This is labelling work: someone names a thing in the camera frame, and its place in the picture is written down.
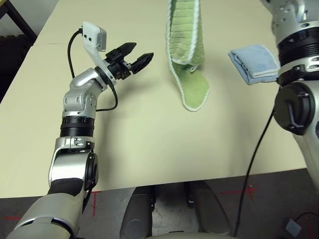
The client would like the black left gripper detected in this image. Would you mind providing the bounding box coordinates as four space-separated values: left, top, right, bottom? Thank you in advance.
104 42 154 82

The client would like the green towel with white trim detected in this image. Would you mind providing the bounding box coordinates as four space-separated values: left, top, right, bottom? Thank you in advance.
164 0 211 113

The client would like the folded light blue towel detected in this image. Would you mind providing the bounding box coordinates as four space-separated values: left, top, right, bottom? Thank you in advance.
228 44 281 86

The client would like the grey robot left leg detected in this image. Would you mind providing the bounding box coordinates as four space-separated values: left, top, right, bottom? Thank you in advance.
119 185 157 239

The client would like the grey robot leg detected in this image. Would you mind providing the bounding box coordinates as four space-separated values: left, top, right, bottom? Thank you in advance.
119 185 157 239
184 181 231 236

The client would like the grey robot right leg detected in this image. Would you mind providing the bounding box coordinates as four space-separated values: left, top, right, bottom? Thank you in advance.
184 181 231 236

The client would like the small blue-grey square pad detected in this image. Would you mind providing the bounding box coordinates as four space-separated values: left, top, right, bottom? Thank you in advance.
286 219 302 237

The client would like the black metal frame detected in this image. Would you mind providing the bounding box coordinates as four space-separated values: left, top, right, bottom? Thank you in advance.
0 0 38 45

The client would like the black floor cable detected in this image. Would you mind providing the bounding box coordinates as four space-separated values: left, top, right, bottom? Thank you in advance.
281 211 319 239

